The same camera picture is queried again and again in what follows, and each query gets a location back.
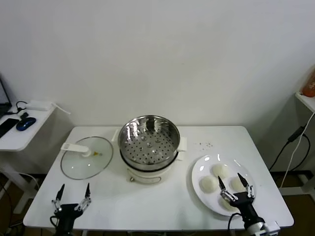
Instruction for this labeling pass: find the black laptop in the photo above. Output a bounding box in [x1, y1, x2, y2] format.
[0, 73, 12, 118]

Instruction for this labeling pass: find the white power adapter box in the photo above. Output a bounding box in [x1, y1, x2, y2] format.
[26, 99, 54, 112]

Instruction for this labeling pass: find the blue computer mouse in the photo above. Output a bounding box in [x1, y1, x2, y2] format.
[16, 117, 36, 132]

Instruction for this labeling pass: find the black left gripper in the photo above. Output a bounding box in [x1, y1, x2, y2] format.
[51, 182, 93, 223]

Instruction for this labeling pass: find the black smartphone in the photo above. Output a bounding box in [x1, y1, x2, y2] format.
[0, 118, 20, 138]

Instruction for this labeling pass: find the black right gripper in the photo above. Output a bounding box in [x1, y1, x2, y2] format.
[218, 173, 259, 224]

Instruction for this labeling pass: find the black looped cable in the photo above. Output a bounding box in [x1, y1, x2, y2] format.
[6, 100, 28, 115]

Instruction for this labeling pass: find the stainless steel steamer basket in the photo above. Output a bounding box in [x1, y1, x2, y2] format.
[112, 115, 189, 171]

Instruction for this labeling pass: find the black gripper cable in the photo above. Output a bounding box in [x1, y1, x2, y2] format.
[227, 212, 243, 231]
[50, 215, 60, 230]

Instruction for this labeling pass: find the white side table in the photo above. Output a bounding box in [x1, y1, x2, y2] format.
[0, 104, 74, 214]

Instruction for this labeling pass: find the white hanging cable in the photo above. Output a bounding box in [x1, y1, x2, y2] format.
[280, 115, 313, 189]

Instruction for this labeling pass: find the black power cable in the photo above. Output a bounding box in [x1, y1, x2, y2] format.
[268, 134, 311, 172]

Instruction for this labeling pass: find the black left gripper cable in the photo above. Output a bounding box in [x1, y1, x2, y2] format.
[50, 215, 60, 230]

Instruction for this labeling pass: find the white electric cooker pot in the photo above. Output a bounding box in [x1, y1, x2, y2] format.
[120, 149, 186, 185]

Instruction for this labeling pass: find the white steamed baozi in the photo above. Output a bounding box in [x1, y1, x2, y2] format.
[219, 195, 238, 212]
[198, 176, 219, 194]
[228, 176, 248, 193]
[212, 164, 230, 178]

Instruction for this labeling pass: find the white cable under side table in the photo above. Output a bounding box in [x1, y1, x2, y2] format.
[18, 172, 41, 190]

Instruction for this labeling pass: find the black inline power adapter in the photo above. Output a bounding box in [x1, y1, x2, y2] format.
[287, 125, 306, 143]

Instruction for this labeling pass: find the glass lid white handle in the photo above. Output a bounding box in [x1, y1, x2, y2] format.
[61, 136, 114, 180]

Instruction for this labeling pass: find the white round plate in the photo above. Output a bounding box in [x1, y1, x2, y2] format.
[191, 154, 257, 217]

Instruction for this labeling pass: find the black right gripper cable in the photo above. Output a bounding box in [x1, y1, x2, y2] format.
[227, 212, 243, 231]

